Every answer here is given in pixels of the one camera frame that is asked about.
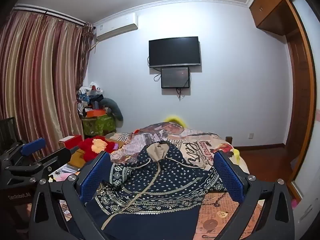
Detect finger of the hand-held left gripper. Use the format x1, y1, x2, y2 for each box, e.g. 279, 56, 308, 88
0, 137, 47, 167
5, 148, 73, 181

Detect brown cardboard box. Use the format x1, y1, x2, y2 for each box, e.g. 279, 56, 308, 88
67, 149, 87, 168

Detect navy patterned hoodie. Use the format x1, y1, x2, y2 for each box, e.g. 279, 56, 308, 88
85, 141, 227, 240

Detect red plush toy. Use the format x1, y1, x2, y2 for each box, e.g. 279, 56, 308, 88
78, 135, 121, 161

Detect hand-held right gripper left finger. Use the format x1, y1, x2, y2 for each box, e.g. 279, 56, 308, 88
29, 151, 112, 240

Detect pile of assorted clutter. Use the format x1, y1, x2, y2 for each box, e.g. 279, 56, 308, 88
76, 81, 105, 117

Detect red box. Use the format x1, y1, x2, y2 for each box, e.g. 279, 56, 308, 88
58, 135, 83, 151

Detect printed newspaper-style blanket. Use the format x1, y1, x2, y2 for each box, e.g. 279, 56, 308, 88
57, 121, 266, 240

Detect white air conditioner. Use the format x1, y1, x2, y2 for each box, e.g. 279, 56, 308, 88
94, 12, 139, 42

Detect black mesh chair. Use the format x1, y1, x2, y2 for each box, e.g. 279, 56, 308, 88
0, 117, 23, 153

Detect orange box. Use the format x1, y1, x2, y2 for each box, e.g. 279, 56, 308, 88
86, 109, 106, 118

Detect white curtain rail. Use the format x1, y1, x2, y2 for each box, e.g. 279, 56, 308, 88
14, 4, 95, 28

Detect striped red beige curtain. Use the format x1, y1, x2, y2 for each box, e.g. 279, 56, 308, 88
0, 11, 95, 159

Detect wooden wardrobe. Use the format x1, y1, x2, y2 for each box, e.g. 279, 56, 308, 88
246, 0, 320, 220

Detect yellow cloth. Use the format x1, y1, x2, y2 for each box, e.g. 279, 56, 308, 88
232, 148, 241, 166

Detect black wall television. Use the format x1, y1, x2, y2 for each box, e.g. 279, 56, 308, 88
148, 36, 202, 68

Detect yellow pillow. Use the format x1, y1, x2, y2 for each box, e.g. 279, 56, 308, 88
164, 115, 187, 127

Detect small black wall monitor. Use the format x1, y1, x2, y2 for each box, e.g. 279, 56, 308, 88
161, 66, 190, 89

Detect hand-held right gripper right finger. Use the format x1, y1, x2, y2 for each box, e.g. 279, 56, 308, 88
214, 150, 296, 240

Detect grey neck pillow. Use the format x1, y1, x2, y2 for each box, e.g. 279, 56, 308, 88
99, 97, 124, 123

